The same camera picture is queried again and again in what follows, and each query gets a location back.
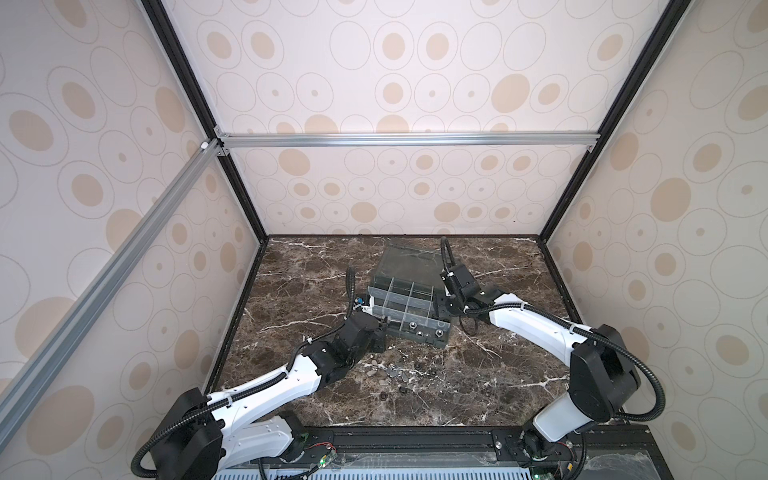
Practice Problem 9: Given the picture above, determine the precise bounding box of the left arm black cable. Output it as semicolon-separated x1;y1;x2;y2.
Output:
130;266;361;479

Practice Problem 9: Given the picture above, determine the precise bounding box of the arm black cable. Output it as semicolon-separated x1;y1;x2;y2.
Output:
130;266;361;479
439;236;667;480

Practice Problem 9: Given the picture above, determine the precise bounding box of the clear plastic organizer box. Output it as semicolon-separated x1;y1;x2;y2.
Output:
367;244;452;349

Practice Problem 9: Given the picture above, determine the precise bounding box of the black corner frame post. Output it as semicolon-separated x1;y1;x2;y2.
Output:
140;0;269;243
538;0;692;245

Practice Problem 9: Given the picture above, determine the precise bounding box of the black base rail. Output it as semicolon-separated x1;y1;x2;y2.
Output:
155;424;676;480

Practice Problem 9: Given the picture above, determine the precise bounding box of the black corner frame post left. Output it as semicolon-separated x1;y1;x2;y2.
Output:
140;0;269;243

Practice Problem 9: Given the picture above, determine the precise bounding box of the black corner frame post right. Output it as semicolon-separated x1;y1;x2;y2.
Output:
538;0;692;245

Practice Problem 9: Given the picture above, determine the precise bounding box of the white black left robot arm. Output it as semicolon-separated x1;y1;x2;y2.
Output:
130;310;387;479

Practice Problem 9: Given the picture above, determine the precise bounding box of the pile of screws and nuts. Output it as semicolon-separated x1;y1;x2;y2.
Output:
363;351;446;398

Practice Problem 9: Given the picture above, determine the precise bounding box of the aluminium crossbar back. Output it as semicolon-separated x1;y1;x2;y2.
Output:
220;131;600;149

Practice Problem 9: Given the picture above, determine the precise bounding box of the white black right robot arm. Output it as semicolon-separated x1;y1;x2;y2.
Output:
441;263;641;443

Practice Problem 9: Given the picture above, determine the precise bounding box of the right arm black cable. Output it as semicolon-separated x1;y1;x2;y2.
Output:
439;236;667;480

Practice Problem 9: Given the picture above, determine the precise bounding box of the aluminium crossbar left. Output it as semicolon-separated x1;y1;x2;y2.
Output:
1;138;223;448

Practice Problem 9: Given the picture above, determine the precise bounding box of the aluminium crossbar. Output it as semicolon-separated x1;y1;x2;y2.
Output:
1;138;223;448
220;131;600;149

